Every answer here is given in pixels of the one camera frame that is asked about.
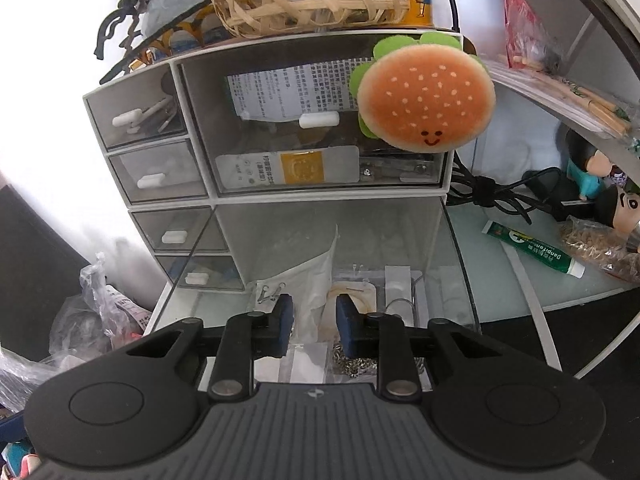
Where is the small white box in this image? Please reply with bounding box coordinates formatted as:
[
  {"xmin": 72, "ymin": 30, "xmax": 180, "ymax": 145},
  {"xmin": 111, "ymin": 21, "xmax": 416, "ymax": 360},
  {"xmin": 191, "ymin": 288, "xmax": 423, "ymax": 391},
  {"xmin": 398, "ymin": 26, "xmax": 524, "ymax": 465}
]
[{"xmin": 383, "ymin": 264, "xmax": 415, "ymax": 326}]

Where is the black desk mat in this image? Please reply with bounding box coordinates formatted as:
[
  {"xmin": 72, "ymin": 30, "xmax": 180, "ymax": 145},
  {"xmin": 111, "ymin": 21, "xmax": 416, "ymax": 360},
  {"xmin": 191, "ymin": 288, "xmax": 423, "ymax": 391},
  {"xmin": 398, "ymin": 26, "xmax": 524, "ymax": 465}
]
[{"xmin": 477, "ymin": 280, "xmax": 640, "ymax": 461}]

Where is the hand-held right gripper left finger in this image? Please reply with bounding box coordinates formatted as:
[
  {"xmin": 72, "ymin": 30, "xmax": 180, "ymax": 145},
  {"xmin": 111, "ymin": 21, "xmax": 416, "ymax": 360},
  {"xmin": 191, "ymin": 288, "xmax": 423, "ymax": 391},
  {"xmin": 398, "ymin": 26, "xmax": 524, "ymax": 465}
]
[{"xmin": 125, "ymin": 293, "xmax": 297, "ymax": 402}]

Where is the white printed sachet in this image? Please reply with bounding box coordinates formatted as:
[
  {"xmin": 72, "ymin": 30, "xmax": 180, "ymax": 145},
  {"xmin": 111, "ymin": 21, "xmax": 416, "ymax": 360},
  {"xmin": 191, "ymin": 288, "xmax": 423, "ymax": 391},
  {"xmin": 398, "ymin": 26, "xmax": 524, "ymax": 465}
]
[{"xmin": 227, "ymin": 62, "xmax": 362, "ymax": 122}]

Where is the cartoon figure head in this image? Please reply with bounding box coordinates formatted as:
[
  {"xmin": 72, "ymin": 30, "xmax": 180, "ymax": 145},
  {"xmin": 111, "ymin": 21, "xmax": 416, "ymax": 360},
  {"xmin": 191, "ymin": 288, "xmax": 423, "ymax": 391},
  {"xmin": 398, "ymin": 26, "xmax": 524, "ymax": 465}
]
[{"xmin": 594, "ymin": 184, "xmax": 640, "ymax": 256}]

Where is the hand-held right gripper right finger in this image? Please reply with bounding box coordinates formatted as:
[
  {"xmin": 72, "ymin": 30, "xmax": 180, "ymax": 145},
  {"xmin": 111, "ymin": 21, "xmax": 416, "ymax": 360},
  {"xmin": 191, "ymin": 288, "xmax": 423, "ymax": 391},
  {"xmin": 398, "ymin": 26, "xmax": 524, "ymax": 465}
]
[{"xmin": 335, "ymin": 293, "xmax": 507, "ymax": 402}]

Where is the white clear drawer cabinet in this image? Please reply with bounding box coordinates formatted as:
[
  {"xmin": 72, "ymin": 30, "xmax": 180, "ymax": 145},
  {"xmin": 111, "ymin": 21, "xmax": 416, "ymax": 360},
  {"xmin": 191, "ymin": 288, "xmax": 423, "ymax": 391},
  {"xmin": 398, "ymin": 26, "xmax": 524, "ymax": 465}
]
[{"xmin": 82, "ymin": 27, "xmax": 465, "ymax": 307}]

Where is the green white ointment tube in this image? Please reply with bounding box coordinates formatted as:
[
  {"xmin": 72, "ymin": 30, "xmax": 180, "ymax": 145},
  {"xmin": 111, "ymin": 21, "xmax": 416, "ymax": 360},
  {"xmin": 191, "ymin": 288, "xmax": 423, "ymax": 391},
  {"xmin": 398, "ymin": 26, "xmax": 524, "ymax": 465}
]
[{"xmin": 481, "ymin": 220, "xmax": 586, "ymax": 280}]

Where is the pile of hair clips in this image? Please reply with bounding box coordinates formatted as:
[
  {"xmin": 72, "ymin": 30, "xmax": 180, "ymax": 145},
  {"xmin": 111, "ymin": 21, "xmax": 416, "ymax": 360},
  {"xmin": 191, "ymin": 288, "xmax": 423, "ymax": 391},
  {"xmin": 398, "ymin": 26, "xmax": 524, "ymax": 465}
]
[{"xmin": 93, "ymin": 0, "xmax": 232, "ymax": 86}]

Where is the pile of silver rings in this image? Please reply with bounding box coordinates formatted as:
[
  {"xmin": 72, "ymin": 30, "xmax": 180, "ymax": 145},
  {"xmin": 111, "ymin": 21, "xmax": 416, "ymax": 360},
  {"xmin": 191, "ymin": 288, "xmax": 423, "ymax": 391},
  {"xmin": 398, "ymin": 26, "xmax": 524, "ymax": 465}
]
[{"xmin": 329, "ymin": 342, "xmax": 427, "ymax": 377}]

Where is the white desk stand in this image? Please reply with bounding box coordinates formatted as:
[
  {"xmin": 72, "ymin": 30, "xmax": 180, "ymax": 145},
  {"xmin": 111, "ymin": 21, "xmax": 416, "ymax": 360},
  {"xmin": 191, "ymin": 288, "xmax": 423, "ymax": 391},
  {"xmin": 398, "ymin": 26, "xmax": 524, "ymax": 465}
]
[{"xmin": 492, "ymin": 0, "xmax": 640, "ymax": 382}]

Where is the black panel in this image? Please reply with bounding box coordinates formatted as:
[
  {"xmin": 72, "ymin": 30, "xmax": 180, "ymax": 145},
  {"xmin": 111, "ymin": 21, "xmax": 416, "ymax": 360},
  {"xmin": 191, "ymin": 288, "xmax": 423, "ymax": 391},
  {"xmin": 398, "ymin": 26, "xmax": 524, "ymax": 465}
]
[{"xmin": 0, "ymin": 183, "xmax": 99, "ymax": 357}]

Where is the clear bag of nuts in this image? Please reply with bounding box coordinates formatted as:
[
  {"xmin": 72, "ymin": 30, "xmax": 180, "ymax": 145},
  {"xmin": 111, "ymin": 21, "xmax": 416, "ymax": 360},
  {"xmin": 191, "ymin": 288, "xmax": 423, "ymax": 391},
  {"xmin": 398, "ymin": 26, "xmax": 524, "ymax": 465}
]
[{"xmin": 557, "ymin": 215, "xmax": 640, "ymax": 284}]

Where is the clear plastic pouch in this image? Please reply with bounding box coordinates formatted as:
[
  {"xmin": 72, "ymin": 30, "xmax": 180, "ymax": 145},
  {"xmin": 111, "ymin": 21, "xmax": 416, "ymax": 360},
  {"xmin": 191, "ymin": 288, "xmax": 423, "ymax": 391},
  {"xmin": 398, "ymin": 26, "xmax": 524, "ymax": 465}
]
[{"xmin": 247, "ymin": 224, "xmax": 342, "ymax": 362}]

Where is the crumpled clear plastic bag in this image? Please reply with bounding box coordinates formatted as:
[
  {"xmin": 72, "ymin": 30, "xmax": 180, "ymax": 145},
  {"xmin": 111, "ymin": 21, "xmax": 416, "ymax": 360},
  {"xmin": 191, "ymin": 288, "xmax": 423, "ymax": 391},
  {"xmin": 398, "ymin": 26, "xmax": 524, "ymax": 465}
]
[{"xmin": 0, "ymin": 252, "xmax": 157, "ymax": 402}]

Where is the teal shirt cartoon figure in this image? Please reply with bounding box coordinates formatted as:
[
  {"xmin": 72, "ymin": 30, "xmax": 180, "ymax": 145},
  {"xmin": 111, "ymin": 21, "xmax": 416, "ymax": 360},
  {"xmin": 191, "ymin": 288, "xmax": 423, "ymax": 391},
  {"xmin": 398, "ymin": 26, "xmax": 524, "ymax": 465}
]
[{"xmin": 564, "ymin": 127, "xmax": 619, "ymax": 201}]

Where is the red snack packet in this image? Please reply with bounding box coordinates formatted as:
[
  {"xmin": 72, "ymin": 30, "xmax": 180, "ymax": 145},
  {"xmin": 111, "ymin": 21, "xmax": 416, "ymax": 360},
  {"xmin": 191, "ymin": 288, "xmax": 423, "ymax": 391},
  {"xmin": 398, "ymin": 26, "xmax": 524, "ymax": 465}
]
[{"xmin": 502, "ymin": 0, "xmax": 557, "ymax": 71}]

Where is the yellow label sachet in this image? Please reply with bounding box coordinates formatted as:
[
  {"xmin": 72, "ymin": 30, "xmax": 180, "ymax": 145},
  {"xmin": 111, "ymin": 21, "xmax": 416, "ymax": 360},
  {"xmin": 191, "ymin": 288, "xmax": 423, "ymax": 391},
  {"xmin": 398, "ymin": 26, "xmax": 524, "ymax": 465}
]
[{"xmin": 214, "ymin": 145, "xmax": 361, "ymax": 195}]

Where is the metal nail clipper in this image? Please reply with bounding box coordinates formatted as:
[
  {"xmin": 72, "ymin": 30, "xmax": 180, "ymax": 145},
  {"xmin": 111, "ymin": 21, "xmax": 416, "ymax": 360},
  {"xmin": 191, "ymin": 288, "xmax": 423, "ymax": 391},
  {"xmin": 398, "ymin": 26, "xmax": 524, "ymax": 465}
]
[{"xmin": 358, "ymin": 154, "xmax": 437, "ymax": 184}]

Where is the large clear drawer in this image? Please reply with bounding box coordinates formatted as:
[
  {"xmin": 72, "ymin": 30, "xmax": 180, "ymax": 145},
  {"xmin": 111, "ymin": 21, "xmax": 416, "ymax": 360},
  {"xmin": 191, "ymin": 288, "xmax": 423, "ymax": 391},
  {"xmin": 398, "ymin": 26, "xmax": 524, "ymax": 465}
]
[
  {"xmin": 177, "ymin": 34, "xmax": 452, "ymax": 196},
  {"xmin": 147, "ymin": 195, "xmax": 484, "ymax": 392}
]

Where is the brown rimmed small packet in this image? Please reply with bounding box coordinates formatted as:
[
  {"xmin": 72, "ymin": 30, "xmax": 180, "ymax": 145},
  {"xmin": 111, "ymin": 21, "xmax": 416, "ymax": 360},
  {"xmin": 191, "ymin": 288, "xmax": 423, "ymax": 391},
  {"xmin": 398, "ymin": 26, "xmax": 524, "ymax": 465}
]
[{"xmin": 323, "ymin": 281, "xmax": 377, "ymax": 346}]

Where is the black power cable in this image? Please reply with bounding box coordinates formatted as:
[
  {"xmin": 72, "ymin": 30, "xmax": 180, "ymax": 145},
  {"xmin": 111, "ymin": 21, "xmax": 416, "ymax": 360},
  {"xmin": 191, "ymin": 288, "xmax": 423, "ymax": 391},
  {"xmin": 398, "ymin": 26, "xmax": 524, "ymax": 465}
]
[{"xmin": 434, "ymin": 0, "xmax": 582, "ymax": 222}]

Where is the small clear drawer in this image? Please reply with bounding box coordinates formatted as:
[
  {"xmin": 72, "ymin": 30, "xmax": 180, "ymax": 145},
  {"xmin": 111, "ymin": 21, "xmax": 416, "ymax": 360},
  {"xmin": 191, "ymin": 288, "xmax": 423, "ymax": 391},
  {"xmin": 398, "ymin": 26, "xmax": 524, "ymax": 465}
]
[
  {"xmin": 129, "ymin": 205, "xmax": 229, "ymax": 254},
  {"xmin": 154, "ymin": 254, "xmax": 246, "ymax": 291},
  {"xmin": 84, "ymin": 66, "xmax": 189, "ymax": 151},
  {"xmin": 107, "ymin": 138, "xmax": 209, "ymax": 206}
]

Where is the burger plush toy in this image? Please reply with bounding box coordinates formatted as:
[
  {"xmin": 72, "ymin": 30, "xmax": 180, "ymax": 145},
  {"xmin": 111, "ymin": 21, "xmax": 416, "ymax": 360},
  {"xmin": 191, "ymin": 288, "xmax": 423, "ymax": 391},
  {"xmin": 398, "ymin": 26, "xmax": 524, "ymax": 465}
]
[{"xmin": 348, "ymin": 31, "xmax": 497, "ymax": 154}]

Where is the packet of disposable chopsticks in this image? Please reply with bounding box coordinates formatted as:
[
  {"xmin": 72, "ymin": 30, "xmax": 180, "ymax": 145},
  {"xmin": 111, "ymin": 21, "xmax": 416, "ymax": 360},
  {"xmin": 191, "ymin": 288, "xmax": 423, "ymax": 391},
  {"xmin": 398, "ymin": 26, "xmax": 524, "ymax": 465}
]
[{"xmin": 484, "ymin": 54, "xmax": 634, "ymax": 139}]

